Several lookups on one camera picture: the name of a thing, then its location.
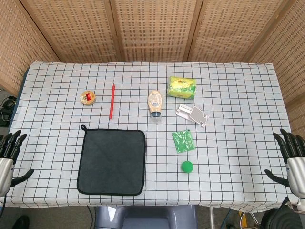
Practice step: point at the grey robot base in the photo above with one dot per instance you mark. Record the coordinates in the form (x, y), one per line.
(145, 217)

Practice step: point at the beige squeeze sauce bottle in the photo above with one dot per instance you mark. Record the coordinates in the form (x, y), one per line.
(155, 101)

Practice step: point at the woven bamboo folding screen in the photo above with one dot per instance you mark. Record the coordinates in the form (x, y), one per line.
(152, 29)

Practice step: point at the green yellow tissue pack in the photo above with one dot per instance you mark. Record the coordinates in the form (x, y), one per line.
(182, 87)

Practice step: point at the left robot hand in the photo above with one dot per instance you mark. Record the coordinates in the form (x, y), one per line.
(6, 164)

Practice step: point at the white folding phone stand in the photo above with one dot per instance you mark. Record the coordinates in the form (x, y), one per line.
(193, 115)

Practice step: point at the green ball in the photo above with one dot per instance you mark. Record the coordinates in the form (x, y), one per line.
(187, 166)

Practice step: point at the dark grey yellow cloth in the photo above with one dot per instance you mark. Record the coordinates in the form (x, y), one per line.
(111, 161)

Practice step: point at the checkered white tablecloth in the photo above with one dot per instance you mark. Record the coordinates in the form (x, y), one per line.
(214, 143)

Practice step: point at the round wooden tin red label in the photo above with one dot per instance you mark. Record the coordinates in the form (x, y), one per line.
(88, 97)

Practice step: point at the red pencil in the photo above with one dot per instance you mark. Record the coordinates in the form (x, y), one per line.
(111, 100)

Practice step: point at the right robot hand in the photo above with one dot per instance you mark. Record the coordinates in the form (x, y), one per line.
(294, 164)

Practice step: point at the metal stool frame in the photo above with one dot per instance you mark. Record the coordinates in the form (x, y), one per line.
(246, 218)

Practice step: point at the green sachet packet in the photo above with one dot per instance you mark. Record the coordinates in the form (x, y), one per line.
(184, 141)

